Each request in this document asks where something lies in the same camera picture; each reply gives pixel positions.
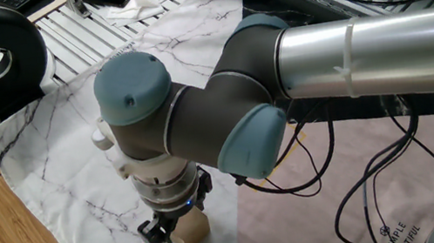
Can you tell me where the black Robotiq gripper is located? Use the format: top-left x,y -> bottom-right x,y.
128,165 -> 223,243

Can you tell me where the small wooden block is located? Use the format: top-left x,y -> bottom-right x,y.
166,205 -> 214,243

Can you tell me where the white wrist adapter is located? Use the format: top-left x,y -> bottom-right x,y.
88,105 -> 194,193

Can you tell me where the marble print cloth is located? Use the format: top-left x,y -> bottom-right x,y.
0,0 -> 434,243

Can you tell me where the white tissue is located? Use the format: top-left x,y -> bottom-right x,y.
101,0 -> 168,30

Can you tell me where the black keyboard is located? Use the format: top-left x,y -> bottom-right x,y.
0,0 -> 44,12

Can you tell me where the silver metal bracket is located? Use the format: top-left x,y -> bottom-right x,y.
63,0 -> 93,23

